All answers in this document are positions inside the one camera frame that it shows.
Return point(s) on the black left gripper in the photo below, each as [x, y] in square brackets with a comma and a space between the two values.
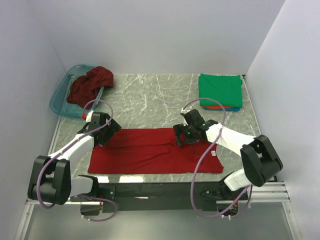
[113, 128]

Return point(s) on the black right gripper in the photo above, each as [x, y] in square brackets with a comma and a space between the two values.
[180, 129]

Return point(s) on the bright red t shirt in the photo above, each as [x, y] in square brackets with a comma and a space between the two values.
[145, 151]

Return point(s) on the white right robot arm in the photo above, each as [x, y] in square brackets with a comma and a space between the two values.
[260, 161]

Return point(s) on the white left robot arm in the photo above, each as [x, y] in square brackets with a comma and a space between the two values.
[51, 182]

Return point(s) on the orange folded t shirt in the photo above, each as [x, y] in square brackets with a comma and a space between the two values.
[217, 107]

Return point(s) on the dark red t shirt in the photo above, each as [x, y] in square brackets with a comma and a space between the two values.
[86, 87]

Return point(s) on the blue transparent plastic bin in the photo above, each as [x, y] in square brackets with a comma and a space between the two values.
[58, 102]

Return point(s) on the green folded t shirt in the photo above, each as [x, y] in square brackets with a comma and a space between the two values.
[226, 89]

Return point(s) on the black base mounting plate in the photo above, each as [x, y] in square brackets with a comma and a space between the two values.
[145, 196]

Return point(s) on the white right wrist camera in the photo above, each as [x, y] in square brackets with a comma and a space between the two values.
[183, 111]

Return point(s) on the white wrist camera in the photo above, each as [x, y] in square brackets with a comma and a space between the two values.
[87, 116]
[183, 111]

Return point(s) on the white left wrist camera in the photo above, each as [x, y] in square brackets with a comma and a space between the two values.
[87, 116]

